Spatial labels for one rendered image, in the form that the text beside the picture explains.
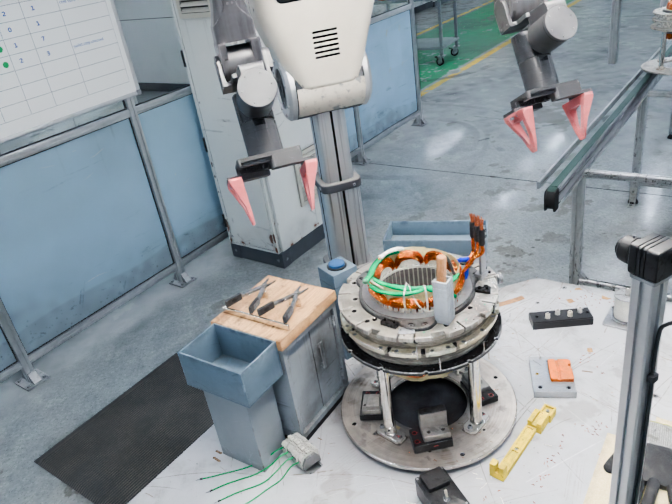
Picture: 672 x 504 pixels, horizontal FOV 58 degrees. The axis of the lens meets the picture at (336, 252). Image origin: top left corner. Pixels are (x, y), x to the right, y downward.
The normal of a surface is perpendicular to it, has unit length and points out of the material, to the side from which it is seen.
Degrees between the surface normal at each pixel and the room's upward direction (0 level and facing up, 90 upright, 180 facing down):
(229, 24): 86
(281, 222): 90
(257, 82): 60
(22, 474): 0
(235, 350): 90
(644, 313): 90
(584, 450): 0
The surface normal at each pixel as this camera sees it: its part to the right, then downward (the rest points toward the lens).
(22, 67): 0.81, 0.18
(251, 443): -0.54, 0.47
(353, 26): 0.30, 0.42
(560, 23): 0.19, -0.07
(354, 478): -0.14, -0.87
